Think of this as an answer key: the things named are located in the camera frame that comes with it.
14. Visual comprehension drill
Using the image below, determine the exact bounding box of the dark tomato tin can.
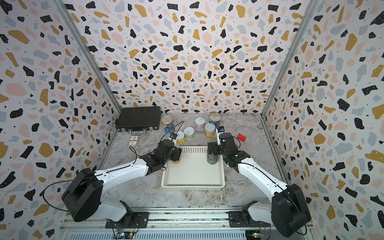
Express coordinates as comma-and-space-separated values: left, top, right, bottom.
207, 146, 220, 165

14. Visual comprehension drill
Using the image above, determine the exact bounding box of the light green small can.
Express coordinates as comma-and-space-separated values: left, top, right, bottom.
184, 127, 195, 140

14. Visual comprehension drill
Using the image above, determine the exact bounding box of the right aluminium corner post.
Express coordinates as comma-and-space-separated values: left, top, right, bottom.
261, 0, 319, 119

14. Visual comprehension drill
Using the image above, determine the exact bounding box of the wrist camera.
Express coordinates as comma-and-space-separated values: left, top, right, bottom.
216, 126, 225, 146
169, 132, 178, 142

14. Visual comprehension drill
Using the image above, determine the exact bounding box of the red rectangular block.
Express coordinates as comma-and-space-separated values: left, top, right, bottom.
237, 134, 247, 143

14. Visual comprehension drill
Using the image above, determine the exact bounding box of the green peach can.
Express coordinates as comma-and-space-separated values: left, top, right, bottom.
204, 123, 216, 139

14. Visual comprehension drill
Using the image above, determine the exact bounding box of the left aluminium corner post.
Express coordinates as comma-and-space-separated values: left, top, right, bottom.
52, 0, 121, 115

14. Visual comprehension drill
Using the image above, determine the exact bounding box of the pink small can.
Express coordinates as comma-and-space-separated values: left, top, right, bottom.
195, 117, 206, 131

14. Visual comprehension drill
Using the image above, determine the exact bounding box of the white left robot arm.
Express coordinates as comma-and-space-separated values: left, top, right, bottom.
62, 139, 182, 227

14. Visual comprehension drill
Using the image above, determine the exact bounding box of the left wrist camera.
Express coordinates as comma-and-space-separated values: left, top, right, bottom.
169, 132, 178, 142

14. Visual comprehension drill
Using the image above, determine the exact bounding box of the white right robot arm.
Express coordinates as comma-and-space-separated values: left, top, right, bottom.
208, 133, 312, 238

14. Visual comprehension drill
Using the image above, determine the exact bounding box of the tall yellow orange can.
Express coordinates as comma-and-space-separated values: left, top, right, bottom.
170, 144, 182, 164

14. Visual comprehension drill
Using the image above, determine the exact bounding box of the black briefcase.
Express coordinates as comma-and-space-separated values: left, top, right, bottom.
116, 107, 161, 132

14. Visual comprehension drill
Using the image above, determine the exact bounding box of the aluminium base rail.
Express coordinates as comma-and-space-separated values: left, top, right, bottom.
58, 205, 316, 240

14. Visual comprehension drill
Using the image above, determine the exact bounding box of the playing card box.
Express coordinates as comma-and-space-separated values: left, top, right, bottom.
128, 136, 140, 147

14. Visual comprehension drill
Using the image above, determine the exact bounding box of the blue tin can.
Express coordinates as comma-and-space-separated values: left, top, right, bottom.
209, 113, 221, 128
161, 115, 175, 134

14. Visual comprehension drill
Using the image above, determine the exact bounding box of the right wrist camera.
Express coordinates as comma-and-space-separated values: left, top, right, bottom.
216, 126, 225, 146

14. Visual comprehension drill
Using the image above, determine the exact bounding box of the aluminium corner post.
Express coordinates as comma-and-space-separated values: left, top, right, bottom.
261, 0, 319, 119
52, 0, 121, 115

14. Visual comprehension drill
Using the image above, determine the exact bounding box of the white plastic basket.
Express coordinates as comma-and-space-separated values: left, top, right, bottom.
161, 146, 226, 191

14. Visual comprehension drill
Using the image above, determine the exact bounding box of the yellow pineapple small can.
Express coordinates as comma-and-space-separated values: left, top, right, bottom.
176, 131, 185, 145

